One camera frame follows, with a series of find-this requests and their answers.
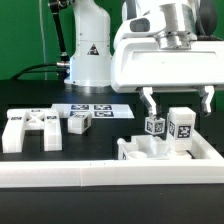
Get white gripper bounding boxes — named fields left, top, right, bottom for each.
left=111, top=14, right=224, bottom=117

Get white chair seat part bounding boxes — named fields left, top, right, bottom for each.
left=117, top=135, right=192, bottom=160

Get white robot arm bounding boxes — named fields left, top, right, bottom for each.
left=66, top=0, right=224, bottom=116

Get white chair back part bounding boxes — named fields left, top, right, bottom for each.
left=2, top=108, right=62, bottom=153

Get white tagged cube nut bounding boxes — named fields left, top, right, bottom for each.
left=145, top=116, right=165, bottom=135

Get white tag base sheet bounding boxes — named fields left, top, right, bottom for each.
left=52, top=104, right=134, bottom=119

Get white U-shaped obstacle frame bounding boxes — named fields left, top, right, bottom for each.
left=0, top=133, right=224, bottom=188

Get black cable with connector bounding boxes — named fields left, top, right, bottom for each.
left=9, top=0, right=72, bottom=81

